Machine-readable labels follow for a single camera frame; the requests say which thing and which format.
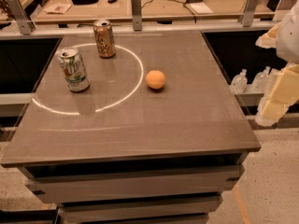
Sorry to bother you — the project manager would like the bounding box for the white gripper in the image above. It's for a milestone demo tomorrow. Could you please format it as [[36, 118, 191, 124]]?
[[255, 7, 299, 127]]

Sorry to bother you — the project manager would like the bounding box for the orange fruit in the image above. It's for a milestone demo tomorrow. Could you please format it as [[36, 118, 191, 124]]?
[[146, 70, 165, 90]]

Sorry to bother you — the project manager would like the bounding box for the brown soda can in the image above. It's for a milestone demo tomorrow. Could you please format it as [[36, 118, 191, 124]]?
[[93, 20, 116, 58]]

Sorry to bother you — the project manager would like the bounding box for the white green 7up can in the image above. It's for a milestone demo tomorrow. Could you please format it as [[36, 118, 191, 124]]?
[[58, 47, 90, 92]]

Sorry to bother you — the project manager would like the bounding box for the clear plastic bottle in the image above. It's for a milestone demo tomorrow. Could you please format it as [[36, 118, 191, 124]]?
[[230, 69, 248, 94], [251, 66, 271, 91]]

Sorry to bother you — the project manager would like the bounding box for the white paper sheet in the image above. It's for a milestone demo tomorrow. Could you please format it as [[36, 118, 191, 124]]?
[[191, 2, 212, 14]]

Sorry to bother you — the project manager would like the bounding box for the small black device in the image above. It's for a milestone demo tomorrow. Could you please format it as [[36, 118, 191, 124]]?
[[107, 0, 118, 4]]

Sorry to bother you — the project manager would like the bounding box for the grey drawer cabinet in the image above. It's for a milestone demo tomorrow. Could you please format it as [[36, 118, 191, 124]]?
[[2, 31, 260, 224]]

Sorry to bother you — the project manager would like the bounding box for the black object on desk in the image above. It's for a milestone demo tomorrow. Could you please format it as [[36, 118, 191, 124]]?
[[72, 0, 99, 5]]

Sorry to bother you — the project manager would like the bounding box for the brown paper packet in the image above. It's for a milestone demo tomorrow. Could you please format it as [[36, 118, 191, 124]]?
[[45, 3, 71, 14]]

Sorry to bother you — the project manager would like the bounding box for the right metal bracket post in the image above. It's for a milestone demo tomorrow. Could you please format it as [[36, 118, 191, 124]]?
[[238, 0, 259, 27]]

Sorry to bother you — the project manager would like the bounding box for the metal bracket post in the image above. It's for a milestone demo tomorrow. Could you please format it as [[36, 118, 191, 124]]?
[[238, 0, 259, 27], [7, 0, 35, 35], [131, 0, 142, 31]]

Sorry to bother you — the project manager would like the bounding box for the middle metal bracket post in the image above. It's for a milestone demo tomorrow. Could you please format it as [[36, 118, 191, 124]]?
[[131, 0, 142, 31]]

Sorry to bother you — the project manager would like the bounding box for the left metal bracket post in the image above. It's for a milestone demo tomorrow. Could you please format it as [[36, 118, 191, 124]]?
[[7, 0, 35, 35]]

